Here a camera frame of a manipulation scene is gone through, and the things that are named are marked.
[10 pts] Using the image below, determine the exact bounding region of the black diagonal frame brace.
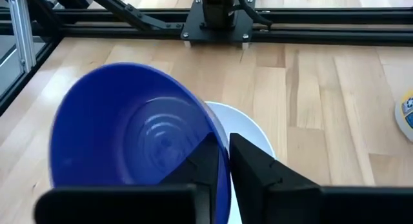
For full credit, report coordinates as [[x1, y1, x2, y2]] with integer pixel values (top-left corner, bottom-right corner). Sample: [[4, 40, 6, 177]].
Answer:
[[82, 0, 185, 33]]

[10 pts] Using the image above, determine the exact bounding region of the blue plastic bowl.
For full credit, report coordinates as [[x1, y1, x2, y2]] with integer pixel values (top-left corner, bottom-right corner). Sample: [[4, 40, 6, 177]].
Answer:
[[48, 62, 232, 224]]

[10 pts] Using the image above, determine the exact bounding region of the silver aluminium frame post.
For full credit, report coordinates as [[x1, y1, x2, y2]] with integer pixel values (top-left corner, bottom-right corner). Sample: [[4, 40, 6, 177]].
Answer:
[[6, 0, 37, 74]]

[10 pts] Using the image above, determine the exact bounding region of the black table frame rail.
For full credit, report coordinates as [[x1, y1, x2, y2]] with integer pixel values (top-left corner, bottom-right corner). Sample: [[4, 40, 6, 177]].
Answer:
[[0, 7, 413, 117]]

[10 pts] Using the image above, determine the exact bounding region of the white disinfecting wipes canister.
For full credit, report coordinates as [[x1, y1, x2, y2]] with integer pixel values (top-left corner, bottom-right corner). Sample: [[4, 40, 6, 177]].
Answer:
[[394, 90, 413, 143]]

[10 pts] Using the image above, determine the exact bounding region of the white plastic bowl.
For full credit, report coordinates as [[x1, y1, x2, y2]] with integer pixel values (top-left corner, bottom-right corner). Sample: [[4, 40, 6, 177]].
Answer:
[[205, 101, 277, 224]]

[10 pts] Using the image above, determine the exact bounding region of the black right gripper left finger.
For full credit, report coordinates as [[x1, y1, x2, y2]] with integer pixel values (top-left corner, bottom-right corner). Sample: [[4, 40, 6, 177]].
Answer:
[[34, 133, 221, 224]]

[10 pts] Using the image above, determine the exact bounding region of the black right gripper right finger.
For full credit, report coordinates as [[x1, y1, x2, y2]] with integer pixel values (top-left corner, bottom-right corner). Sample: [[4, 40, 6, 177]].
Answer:
[[228, 132, 413, 224]]

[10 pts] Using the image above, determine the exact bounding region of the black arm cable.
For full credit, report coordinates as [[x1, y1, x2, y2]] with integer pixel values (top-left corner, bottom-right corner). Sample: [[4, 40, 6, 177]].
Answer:
[[236, 0, 274, 28]]

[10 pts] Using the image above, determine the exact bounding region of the black arm base mounting plate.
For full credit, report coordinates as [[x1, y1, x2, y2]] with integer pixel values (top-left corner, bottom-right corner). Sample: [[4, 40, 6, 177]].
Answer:
[[180, 0, 257, 44]]

